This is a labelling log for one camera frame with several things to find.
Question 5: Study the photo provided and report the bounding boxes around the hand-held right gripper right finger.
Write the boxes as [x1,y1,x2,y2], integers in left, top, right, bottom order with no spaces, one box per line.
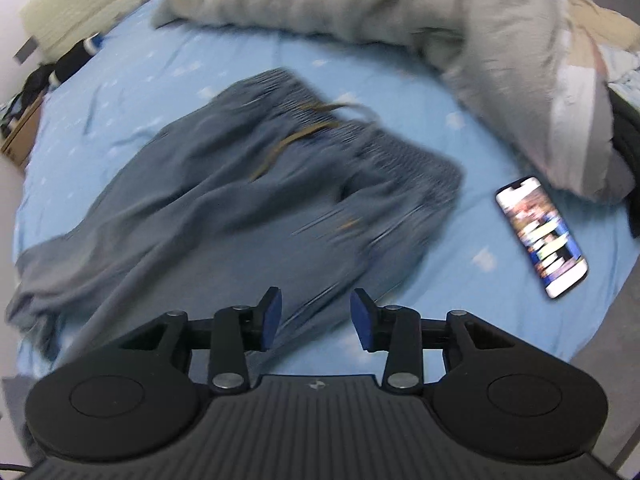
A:
[349,287,519,396]

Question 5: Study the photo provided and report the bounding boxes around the black cloth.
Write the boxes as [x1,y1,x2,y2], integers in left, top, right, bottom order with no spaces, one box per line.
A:
[606,89,640,239]

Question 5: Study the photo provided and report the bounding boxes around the grey wall switch plate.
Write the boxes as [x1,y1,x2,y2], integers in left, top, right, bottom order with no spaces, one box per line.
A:
[14,36,39,64]

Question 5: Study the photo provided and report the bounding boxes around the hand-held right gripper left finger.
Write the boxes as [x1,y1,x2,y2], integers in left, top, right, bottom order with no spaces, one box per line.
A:
[117,287,284,394]

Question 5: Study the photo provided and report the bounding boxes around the grey duvet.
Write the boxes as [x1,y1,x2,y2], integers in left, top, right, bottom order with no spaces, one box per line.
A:
[152,0,637,204]

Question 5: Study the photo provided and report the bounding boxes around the smartphone with lit screen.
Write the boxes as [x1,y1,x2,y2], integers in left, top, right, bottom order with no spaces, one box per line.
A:
[494,175,590,301]

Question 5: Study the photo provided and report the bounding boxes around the black bolster pillow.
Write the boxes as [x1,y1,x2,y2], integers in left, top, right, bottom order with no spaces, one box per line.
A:
[51,34,104,87]

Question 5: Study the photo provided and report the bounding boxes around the blue-grey pants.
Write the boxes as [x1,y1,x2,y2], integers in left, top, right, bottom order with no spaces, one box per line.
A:
[5,67,464,367]

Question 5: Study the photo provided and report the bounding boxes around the wooden nightstand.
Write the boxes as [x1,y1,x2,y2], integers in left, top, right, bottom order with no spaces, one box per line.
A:
[0,91,47,169]

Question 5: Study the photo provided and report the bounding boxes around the dark clothes pile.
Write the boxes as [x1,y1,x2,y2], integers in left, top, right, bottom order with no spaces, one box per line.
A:
[21,64,59,105]

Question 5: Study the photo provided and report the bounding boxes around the cream quilted headboard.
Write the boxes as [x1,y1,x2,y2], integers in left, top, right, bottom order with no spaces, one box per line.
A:
[19,0,193,62]

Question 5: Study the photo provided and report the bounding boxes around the bed with light blue sheet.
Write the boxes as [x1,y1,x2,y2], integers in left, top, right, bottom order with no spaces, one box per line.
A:
[10,0,632,377]

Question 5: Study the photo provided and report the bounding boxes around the light blue crumpled cloth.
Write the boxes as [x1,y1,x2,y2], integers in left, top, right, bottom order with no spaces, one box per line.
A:
[596,41,640,92]

